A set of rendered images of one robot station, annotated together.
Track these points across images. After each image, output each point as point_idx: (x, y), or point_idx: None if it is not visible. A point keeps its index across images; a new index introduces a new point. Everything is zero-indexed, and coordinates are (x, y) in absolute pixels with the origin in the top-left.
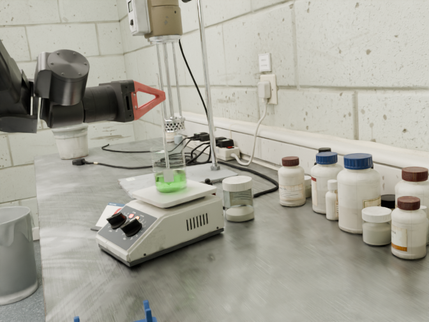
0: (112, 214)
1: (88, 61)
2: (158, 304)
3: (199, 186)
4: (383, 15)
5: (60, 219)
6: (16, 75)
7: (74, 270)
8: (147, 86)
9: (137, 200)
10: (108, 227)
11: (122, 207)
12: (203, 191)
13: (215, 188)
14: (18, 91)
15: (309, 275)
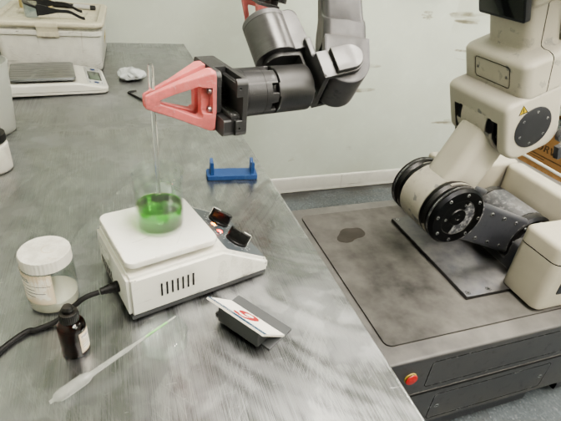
0: (255, 322)
1: (244, 22)
2: (204, 192)
3: (119, 225)
4: None
5: (370, 399)
6: (319, 35)
7: (280, 241)
8: (171, 77)
9: (209, 249)
10: (249, 248)
11: (238, 314)
12: (123, 210)
13: (103, 214)
14: (315, 51)
15: (82, 191)
